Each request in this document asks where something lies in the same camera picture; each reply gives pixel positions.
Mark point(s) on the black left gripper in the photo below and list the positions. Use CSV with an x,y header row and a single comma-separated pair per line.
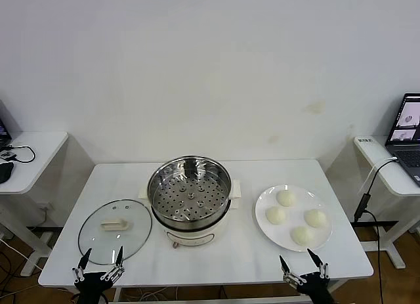
x,y
90,282

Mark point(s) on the black laptop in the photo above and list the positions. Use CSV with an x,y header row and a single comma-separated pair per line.
x,y
3,133

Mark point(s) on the grey laptop with video windows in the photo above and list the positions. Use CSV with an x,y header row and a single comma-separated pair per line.
x,y
405,153

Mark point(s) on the cream electric cooker base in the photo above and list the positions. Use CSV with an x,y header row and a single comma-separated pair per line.
x,y
193,233

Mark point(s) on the stainless steel steamer basket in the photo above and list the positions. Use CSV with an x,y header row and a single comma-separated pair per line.
x,y
188,199

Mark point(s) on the small black hub box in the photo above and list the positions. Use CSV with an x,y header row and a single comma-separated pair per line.
x,y
6,155

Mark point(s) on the white rectangular table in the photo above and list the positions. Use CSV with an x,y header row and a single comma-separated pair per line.
x,y
249,268

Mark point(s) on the white round plate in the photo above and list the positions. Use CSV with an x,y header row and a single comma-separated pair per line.
x,y
295,218

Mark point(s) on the white box with label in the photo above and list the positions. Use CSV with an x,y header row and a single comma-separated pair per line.
x,y
365,140

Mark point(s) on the white steamed baozi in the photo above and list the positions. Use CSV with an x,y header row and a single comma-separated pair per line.
x,y
303,235
285,198
275,215
315,218

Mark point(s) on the black computer mouse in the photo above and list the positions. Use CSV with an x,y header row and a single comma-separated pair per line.
x,y
5,172

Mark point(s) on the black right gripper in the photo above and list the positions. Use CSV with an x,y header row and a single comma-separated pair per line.
x,y
315,284

